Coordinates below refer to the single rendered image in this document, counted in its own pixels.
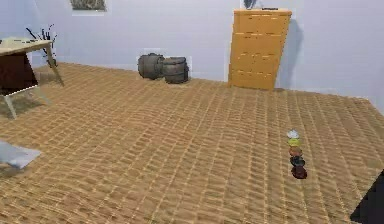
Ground dark grey barrel dumbbell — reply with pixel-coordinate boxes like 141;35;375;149
137;52;190;85

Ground orange wooden chest of drawers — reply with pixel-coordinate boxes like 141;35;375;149
227;8;293;91

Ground stacked coloured rings toy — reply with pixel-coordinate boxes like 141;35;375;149
286;129;308;180

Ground dark house plant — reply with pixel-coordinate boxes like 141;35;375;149
25;23;58;68

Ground grey cloth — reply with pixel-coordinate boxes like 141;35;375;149
0;140;42;170

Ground light wooden table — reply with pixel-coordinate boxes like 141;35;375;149
0;36;65;120

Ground framed wall picture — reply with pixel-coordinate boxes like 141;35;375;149
69;0;107;12

